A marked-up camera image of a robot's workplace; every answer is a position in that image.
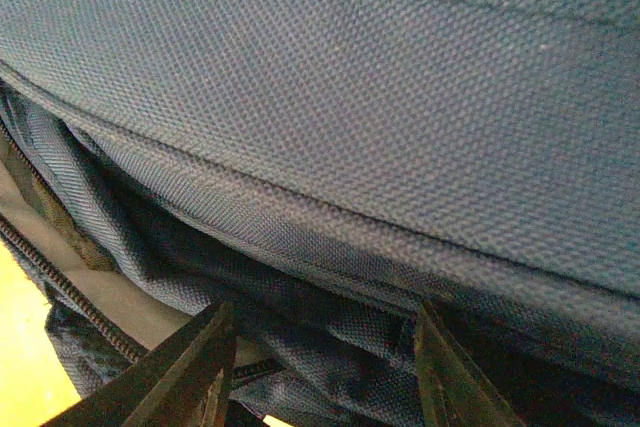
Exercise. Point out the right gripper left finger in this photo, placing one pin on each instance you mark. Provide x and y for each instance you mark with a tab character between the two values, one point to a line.
185	381

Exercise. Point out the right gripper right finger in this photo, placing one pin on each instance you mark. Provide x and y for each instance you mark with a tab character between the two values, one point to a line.
453	389

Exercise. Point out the navy blue student backpack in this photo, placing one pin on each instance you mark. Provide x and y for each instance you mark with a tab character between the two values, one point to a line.
328	167

